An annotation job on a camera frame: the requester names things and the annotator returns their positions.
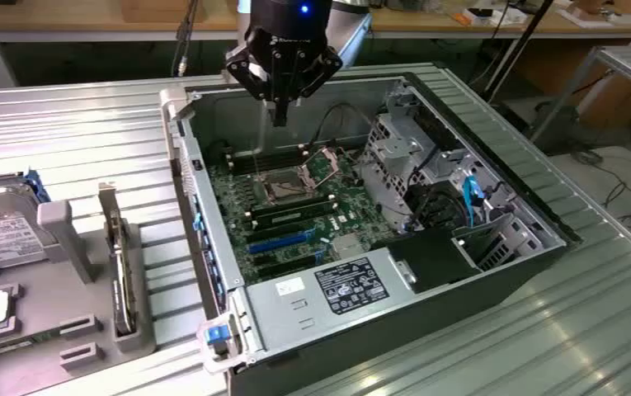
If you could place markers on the metal socket cover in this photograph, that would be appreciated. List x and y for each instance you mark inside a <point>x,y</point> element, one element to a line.
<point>320,167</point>

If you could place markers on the white papers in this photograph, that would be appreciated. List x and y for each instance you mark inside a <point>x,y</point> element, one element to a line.
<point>584,18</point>

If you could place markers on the black RAM stick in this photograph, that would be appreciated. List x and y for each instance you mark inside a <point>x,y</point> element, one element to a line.
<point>292,215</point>

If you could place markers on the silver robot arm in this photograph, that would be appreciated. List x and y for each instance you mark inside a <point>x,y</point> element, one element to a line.
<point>356,37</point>

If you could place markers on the open black PC case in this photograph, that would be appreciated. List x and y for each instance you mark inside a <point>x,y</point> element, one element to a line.
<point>403,350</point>

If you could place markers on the grey parts rack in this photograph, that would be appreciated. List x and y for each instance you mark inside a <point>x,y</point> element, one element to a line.
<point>45,297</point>

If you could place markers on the blue case latch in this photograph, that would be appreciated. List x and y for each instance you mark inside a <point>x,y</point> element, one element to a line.
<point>216,335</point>

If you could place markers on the black expansion slot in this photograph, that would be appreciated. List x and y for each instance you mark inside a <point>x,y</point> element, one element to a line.
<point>287,261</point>
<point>292,271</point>
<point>276,234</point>

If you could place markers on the green motherboard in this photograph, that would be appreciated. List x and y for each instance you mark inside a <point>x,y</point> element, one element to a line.
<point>348,214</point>

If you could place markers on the orange small box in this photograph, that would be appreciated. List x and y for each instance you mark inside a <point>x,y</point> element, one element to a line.
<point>464,16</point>

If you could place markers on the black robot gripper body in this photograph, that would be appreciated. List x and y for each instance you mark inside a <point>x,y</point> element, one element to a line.
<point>287,24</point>

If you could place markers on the green RAM stick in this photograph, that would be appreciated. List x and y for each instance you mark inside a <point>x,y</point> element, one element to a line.
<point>17,343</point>

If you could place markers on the grey metal disk bay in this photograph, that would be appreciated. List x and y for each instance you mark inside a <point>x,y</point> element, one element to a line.
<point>496,247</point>

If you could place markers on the perforated metal drive cage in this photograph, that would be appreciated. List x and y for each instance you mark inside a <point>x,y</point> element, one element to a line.
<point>385,165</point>

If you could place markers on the grey power supply unit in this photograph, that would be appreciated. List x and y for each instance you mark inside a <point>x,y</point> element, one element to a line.
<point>281,317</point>

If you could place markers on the green graphics card black shroud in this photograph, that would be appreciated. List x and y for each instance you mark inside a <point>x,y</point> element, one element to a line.
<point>121,264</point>

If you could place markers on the silver chipset heat sink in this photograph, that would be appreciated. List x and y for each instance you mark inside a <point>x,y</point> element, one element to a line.
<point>348,245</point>

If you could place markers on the black plastic shroud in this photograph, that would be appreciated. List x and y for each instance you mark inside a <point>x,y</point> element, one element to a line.
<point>431,260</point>

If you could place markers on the black tripod pole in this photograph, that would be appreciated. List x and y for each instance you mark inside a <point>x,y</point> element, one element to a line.
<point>519,45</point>

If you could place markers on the wooden desk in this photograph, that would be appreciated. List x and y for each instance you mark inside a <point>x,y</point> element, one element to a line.
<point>72,16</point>

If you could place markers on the CPU socket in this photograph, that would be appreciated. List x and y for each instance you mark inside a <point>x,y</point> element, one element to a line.
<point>284,187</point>

